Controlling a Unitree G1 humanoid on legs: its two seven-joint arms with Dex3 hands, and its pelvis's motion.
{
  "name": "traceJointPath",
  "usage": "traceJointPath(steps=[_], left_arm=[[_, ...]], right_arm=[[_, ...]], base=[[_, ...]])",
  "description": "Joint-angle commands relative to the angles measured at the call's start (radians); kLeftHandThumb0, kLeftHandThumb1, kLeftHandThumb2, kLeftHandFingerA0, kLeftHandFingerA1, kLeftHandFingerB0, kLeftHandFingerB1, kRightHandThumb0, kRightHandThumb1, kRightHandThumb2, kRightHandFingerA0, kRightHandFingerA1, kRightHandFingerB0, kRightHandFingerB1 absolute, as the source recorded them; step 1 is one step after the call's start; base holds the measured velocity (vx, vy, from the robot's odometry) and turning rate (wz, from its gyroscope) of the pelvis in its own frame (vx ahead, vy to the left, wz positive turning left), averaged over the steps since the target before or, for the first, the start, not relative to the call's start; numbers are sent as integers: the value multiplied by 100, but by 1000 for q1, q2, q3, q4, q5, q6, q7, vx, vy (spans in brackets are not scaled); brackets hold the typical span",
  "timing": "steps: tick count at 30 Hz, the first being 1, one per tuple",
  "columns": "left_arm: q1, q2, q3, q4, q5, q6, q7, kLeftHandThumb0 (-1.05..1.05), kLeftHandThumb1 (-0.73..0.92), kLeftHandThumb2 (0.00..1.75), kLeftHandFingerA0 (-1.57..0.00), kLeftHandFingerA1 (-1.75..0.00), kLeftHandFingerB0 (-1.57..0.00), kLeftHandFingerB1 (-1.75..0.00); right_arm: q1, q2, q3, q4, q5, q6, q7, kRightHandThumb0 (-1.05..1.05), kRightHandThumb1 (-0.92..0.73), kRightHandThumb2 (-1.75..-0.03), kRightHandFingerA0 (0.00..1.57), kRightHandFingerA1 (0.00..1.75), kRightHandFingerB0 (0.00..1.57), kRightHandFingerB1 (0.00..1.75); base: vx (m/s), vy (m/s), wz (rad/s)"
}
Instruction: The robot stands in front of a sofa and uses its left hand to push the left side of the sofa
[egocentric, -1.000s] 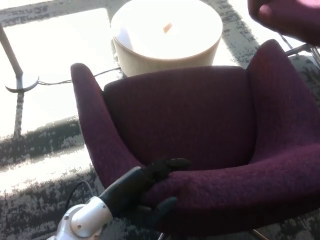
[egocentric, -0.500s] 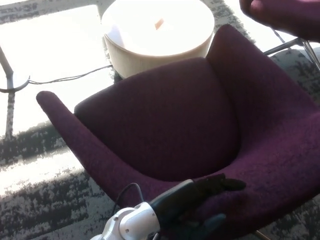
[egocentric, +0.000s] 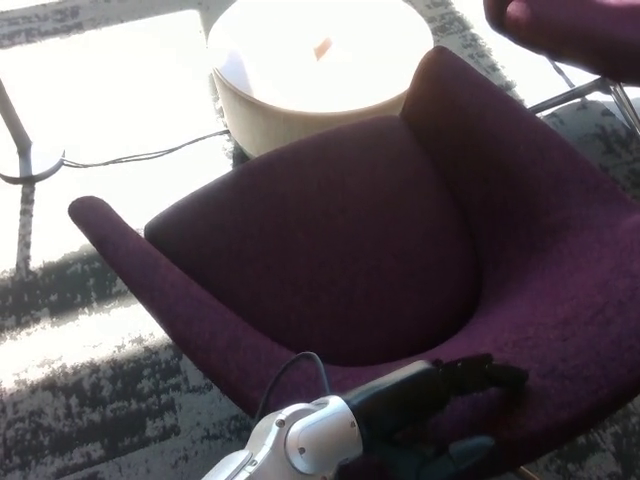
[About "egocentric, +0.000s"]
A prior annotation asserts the round white side table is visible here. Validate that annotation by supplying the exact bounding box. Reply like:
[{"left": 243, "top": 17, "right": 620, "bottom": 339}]
[{"left": 206, "top": 0, "right": 435, "bottom": 159}]

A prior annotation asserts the purple armchair seat cushion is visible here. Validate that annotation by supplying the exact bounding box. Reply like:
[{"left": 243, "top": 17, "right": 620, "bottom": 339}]
[{"left": 143, "top": 114, "right": 484, "bottom": 367}]

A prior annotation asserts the black floor cable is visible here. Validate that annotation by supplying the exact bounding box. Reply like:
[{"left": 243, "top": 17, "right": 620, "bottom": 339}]
[{"left": 62, "top": 128, "right": 231, "bottom": 169}]

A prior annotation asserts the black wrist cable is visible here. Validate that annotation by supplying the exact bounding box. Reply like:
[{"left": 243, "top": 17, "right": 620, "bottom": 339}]
[{"left": 254, "top": 351, "right": 334, "bottom": 419}]

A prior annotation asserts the grey floor lamp base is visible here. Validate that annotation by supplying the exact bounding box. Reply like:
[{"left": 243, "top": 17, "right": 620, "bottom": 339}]
[{"left": 0, "top": 77, "right": 66, "bottom": 186}]

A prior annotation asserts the purple upholstered chair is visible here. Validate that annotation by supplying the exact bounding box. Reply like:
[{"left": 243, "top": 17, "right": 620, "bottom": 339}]
[{"left": 483, "top": 0, "right": 640, "bottom": 86}]

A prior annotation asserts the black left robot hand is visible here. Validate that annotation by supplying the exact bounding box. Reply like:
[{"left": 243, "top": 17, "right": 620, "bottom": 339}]
[{"left": 339, "top": 352, "right": 530, "bottom": 480}]

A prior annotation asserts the purple fabric armchair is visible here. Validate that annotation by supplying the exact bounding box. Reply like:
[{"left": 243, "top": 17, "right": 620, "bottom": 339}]
[{"left": 67, "top": 45, "right": 640, "bottom": 480}]

